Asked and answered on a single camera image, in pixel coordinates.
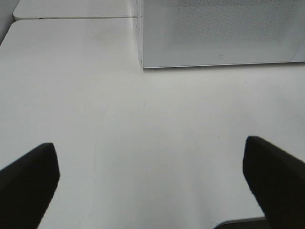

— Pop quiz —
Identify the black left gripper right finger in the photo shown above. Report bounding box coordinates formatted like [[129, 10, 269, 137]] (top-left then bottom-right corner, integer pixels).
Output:
[[243, 136, 305, 229]]

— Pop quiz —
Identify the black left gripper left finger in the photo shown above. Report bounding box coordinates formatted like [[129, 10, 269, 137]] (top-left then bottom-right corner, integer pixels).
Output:
[[0, 143, 60, 229]]

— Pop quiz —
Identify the white microwave oven body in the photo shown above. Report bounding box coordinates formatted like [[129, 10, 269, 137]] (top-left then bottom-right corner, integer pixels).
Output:
[[136, 0, 305, 69]]

